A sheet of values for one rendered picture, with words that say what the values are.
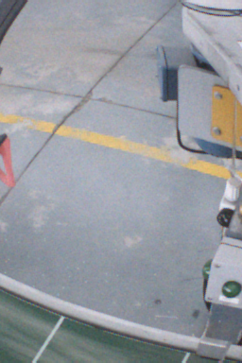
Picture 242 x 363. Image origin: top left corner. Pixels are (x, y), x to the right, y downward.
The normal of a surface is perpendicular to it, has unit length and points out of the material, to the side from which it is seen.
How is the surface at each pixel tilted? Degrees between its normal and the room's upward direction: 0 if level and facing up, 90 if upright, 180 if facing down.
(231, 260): 0
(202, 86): 90
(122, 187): 0
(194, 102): 90
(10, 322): 0
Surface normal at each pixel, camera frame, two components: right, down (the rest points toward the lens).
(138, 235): -0.02, -0.74
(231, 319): -0.40, 0.62
